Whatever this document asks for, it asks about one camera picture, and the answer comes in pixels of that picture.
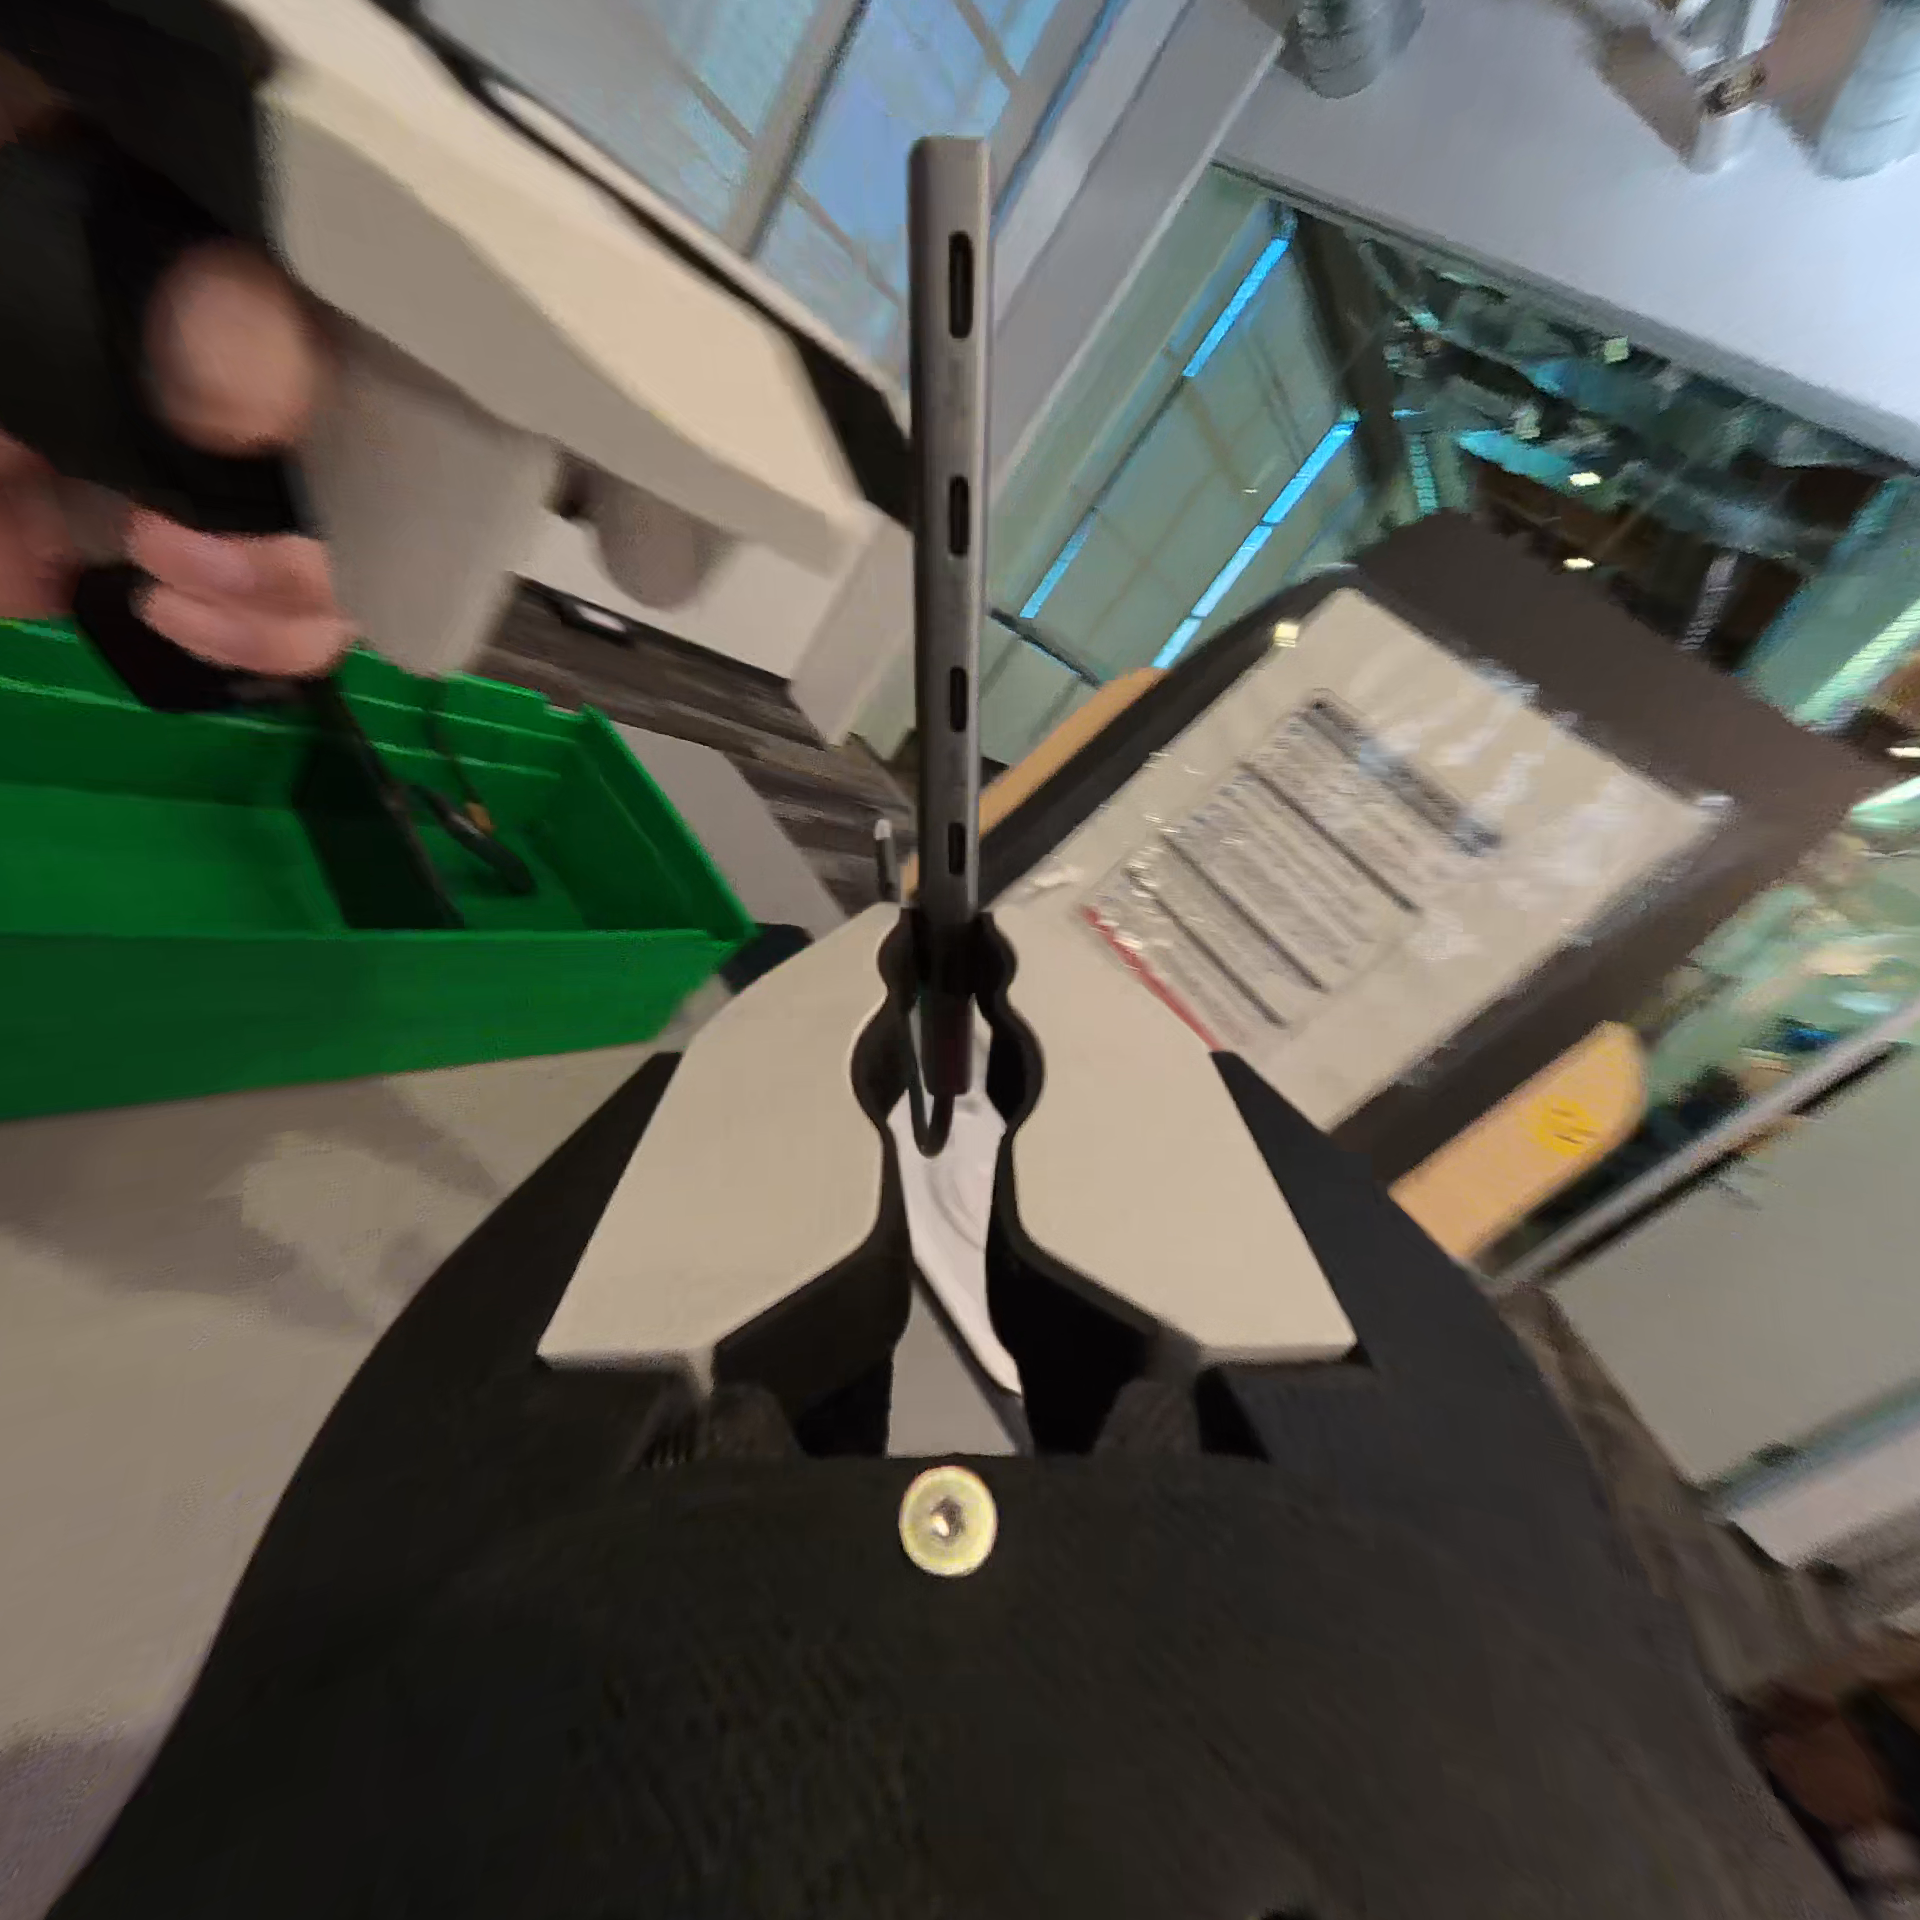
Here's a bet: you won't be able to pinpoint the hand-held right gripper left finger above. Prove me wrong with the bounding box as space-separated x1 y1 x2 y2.
537 903 923 1375

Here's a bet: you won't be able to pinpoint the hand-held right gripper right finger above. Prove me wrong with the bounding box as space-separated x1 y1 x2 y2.
973 906 1362 1370

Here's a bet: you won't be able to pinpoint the black usb-c cable orange tips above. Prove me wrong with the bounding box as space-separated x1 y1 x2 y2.
424 702 538 903

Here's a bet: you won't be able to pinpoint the green plastic bin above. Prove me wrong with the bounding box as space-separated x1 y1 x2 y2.
0 615 759 1124

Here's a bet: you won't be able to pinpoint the grey usb hub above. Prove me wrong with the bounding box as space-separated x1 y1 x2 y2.
909 134 997 1087

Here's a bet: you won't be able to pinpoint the person's left hand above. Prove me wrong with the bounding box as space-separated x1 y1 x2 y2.
0 247 362 680

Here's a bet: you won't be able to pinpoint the black zip tie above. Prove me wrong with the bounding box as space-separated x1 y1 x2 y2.
304 674 467 930

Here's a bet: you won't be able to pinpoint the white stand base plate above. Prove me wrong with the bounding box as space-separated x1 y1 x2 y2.
885 1087 1033 1400

